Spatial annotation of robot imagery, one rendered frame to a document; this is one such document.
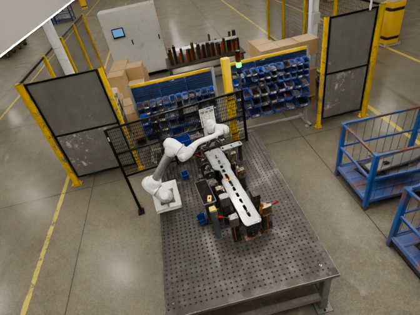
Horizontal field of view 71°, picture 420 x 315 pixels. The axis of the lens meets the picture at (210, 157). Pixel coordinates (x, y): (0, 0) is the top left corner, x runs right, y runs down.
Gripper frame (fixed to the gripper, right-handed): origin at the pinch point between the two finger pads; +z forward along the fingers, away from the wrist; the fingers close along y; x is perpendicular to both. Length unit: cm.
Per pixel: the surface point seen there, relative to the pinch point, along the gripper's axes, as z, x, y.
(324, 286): 68, -174, 44
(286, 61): -18, 157, 188
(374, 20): -63, 112, 317
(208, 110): -25, 54, 13
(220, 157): 14.5, -1.8, 5.8
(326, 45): -42, 117, 237
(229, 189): 15, -62, -5
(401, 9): 23, 369, 640
